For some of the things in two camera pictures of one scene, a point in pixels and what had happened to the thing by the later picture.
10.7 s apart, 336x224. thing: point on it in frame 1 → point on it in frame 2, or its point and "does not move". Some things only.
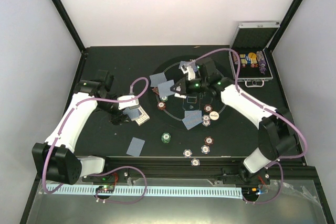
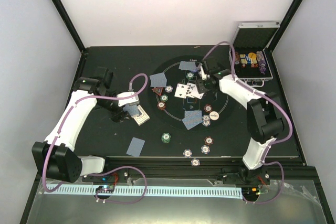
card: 192,118 does not move
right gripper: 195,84 → 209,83
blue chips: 206,121 does not move
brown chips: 208,108 does not move
